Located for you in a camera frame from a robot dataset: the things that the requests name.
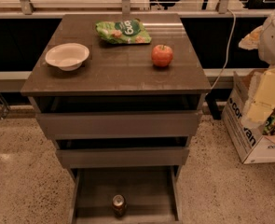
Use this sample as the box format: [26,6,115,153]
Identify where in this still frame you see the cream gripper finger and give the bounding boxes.
[254,68,275,110]
[241,101,272,128]

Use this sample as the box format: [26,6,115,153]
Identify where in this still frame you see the orange soda can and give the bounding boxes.
[112,194,127,217]

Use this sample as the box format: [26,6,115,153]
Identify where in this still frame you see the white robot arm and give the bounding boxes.
[241,9,275,128]

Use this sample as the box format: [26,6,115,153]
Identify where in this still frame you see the grey top drawer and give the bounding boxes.
[34,94,203,140]

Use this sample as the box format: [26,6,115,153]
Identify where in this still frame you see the grey drawer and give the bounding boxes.
[56,137,188,169]
[68,166,183,224]
[34,94,203,140]

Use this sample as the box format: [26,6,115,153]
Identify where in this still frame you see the grey middle drawer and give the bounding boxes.
[56,137,188,169]

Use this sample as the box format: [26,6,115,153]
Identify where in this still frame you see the grey drawer cabinet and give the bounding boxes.
[20,12,213,224]

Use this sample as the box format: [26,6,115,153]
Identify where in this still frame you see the grey bottom drawer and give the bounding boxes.
[68,166,183,224]

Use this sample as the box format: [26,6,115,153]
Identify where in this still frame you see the green item in box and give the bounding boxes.
[263,115,275,135]

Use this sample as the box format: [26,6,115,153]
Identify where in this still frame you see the corovan cardboard box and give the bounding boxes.
[222,73,275,164]

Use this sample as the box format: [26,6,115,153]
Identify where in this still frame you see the red apple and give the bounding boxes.
[151,45,173,67]

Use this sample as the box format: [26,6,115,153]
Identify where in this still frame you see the green snack bag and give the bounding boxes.
[95,19,152,44]

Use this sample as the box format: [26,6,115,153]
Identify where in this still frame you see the white bowl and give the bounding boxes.
[45,43,89,71]

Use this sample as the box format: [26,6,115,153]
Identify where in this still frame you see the white cable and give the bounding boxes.
[210,8,238,91]

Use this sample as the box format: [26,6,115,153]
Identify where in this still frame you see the metal railing frame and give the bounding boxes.
[0,0,275,18]

